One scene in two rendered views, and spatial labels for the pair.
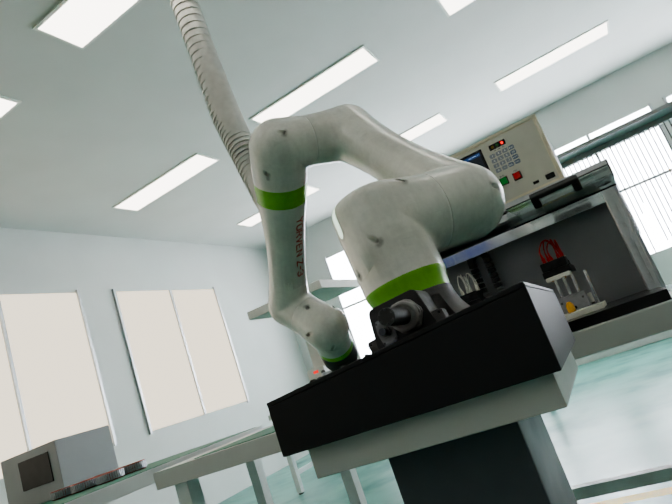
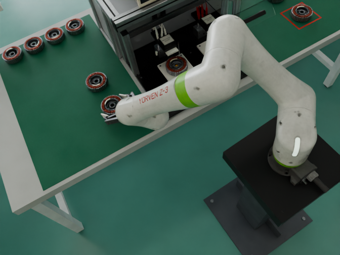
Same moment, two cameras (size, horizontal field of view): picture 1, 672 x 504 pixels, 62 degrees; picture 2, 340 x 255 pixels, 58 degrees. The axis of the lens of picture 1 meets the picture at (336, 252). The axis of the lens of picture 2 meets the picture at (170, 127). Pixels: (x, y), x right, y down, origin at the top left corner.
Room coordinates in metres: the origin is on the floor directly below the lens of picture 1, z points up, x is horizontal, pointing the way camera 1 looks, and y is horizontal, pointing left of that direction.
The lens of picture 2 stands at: (0.85, 0.53, 2.02)
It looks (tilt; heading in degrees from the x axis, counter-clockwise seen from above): 60 degrees down; 315
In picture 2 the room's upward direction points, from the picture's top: 11 degrees counter-clockwise
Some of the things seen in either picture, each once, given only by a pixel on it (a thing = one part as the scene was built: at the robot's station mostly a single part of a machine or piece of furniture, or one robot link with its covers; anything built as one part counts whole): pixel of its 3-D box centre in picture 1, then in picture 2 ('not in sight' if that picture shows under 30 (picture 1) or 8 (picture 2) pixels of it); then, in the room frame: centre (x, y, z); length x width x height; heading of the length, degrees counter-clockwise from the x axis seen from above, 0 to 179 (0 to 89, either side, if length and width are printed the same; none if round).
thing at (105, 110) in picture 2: not in sight; (112, 105); (1.66, 0.08, 0.77); 0.11 x 0.11 x 0.04
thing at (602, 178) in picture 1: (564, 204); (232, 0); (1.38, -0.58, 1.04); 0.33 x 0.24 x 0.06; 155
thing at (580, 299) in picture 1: (575, 303); (201, 29); (1.54, -0.56, 0.80); 0.07 x 0.05 x 0.06; 65
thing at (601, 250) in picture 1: (520, 278); (170, 9); (1.69, -0.49, 0.92); 0.66 x 0.01 x 0.30; 65
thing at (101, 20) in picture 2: not in sight; (103, 20); (1.96, -0.26, 0.91); 0.28 x 0.03 x 0.32; 155
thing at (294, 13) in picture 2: not in sight; (301, 12); (1.15, -0.96, 0.77); 0.11 x 0.11 x 0.04
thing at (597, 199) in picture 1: (495, 242); (184, 8); (1.55, -0.43, 1.03); 0.62 x 0.01 x 0.03; 65
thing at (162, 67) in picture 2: not in sight; (176, 69); (1.51, -0.28, 0.78); 0.15 x 0.15 x 0.01; 65
